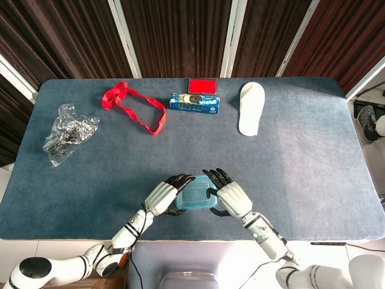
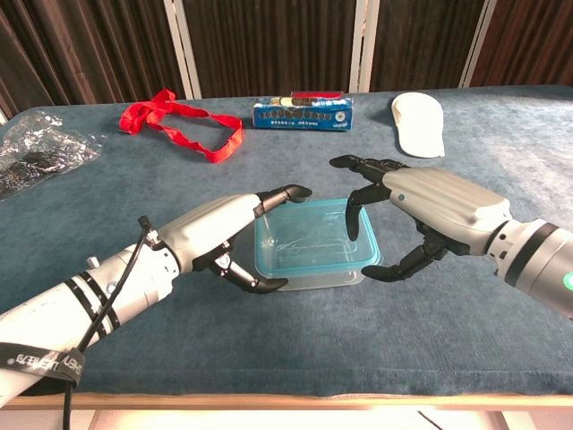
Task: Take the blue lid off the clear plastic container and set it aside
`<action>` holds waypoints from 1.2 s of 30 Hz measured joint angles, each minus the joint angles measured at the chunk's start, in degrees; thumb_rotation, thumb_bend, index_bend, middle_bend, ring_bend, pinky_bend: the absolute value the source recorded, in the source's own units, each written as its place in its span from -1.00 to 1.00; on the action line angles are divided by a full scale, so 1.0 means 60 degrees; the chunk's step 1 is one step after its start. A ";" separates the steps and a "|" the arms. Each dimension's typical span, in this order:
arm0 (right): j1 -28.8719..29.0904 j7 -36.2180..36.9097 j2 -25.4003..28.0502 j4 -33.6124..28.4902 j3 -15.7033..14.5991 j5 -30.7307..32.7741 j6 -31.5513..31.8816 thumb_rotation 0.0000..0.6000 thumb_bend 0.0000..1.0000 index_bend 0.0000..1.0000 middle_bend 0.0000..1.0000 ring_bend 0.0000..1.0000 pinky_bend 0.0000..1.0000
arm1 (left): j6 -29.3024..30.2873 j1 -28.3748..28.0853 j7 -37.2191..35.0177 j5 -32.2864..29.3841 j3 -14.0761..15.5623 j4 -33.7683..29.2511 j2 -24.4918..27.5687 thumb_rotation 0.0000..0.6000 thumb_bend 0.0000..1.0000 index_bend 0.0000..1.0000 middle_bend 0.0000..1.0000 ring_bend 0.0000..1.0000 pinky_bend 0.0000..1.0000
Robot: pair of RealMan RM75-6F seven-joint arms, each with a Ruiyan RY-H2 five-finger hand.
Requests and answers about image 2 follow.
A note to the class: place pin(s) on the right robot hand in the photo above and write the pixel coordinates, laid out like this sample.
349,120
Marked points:
447,201

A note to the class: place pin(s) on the clear plastic bag dark contents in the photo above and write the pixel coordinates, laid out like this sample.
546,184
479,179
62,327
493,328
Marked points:
40,148

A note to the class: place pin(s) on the blue cardboard box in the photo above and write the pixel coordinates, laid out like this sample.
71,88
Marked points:
300,117

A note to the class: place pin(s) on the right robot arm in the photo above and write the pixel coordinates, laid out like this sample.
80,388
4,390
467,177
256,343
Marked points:
537,260

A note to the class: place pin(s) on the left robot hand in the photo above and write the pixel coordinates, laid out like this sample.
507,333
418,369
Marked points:
201,228

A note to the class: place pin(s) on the white screen frame post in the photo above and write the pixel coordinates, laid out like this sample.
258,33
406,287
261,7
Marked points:
181,49
363,45
476,45

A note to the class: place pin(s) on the blue velvet table cloth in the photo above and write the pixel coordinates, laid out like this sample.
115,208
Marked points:
313,340

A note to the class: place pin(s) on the red fabric ribbon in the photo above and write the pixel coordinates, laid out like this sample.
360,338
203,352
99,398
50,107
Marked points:
224,152

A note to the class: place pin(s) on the teal container lid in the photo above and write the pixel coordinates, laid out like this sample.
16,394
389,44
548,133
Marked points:
313,233

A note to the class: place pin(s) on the clear plastic food container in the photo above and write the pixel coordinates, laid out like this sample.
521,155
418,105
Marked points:
322,283

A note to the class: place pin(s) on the light wooden table frame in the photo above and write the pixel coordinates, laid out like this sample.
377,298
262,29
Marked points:
268,401

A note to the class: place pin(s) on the brown pleated curtain panel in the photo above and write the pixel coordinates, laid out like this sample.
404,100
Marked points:
425,40
89,49
273,45
532,40

